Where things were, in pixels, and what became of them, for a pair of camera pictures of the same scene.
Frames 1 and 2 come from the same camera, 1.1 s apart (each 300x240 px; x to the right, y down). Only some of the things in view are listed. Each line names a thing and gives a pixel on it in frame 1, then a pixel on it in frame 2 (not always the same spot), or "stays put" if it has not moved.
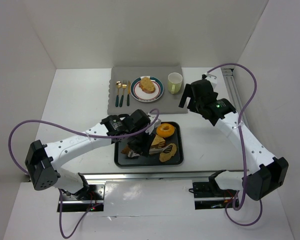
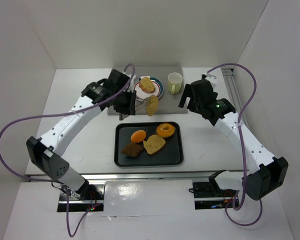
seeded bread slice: [158, 142] stays put
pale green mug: [174, 81] stays put
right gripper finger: [187, 93] stays put
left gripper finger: [149, 141] → [133, 105]
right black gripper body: [190, 97] stays put
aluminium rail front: [162, 176] stays put
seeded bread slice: [146, 85] stays put
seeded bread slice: [164, 157] → [152, 106]
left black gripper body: [137, 145] → [132, 102]
